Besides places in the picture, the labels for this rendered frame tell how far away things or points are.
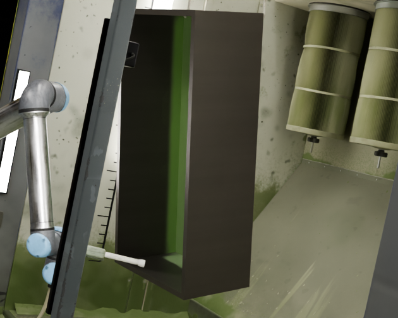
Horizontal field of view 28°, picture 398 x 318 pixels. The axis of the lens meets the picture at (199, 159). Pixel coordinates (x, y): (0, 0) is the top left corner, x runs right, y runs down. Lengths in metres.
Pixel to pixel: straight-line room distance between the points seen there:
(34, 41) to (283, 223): 1.75
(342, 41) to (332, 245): 1.11
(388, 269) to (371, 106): 2.40
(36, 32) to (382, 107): 1.76
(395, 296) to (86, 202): 0.90
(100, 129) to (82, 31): 2.07
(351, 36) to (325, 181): 0.86
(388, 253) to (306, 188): 3.09
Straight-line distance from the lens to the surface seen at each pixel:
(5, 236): 4.18
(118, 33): 2.14
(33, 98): 3.00
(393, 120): 3.98
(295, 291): 4.21
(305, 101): 4.44
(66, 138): 4.19
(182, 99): 3.87
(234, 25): 3.28
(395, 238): 1.66
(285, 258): 4.43
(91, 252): 3.43
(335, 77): 4.43
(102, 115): 2.14
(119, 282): 4.48
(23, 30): 4.08
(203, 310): 4.60
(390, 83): 3.98
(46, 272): 3.12
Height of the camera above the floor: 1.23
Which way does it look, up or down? 3 degrees down
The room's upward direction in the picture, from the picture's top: 12 degrees clockwise
